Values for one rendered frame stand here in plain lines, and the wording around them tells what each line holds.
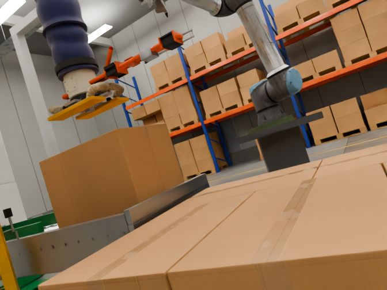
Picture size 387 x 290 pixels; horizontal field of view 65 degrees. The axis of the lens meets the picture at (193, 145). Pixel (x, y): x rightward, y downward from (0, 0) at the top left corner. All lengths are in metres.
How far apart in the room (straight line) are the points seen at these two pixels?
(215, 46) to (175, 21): 2.79
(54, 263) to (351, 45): 7.79
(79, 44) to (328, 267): 1.60
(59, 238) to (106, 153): 0.44
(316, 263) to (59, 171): 1.43
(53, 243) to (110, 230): 0.38
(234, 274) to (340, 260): 0.16
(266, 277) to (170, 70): 9.54
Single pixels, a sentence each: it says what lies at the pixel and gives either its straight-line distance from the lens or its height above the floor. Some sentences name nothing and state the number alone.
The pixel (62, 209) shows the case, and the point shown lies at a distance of 1.78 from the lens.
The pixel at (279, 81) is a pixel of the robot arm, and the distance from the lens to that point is 1.94.
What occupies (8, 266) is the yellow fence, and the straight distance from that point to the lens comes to 1.81.
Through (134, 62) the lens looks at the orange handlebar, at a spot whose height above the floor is 1.25.
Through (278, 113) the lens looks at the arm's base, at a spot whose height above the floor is 0.82.
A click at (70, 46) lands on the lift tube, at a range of 1.79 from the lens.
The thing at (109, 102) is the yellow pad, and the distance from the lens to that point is 1.75.
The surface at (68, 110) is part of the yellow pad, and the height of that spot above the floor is 1.14.
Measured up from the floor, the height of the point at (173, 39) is 1.25.
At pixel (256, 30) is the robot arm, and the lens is 1.99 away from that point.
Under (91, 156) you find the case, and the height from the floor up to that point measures 0.87.
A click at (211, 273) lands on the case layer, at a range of 0.56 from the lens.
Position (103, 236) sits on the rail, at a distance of 1.36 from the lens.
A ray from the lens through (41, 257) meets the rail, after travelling 1.72.
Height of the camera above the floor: 0.74
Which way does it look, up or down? 2 degrees up
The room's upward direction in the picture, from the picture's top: 18 degrees counter-clockwise
